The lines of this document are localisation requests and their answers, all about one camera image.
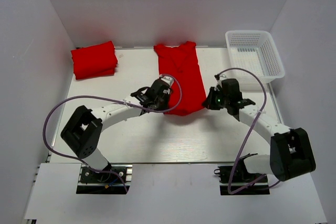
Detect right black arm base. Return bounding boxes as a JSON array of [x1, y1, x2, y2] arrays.
[[214, 165, 270, 196]]

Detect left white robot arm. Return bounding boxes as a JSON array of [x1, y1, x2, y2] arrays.
[[60, 76, 174, 182]]

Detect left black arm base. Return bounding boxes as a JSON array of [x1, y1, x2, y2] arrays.
[[76, 164, 133, 195]]

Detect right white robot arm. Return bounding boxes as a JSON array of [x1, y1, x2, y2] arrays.
[[202, 79, 316, 182]]

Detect folded red t shirt stack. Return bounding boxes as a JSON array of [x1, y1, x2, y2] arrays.
[[71, 41, 118, 80]]

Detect white plastic basket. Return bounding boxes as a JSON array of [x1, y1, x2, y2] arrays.
[[225, 30, 285, 83]]

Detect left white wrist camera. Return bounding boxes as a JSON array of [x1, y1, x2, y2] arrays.
[[160, 76, 174, 87]]

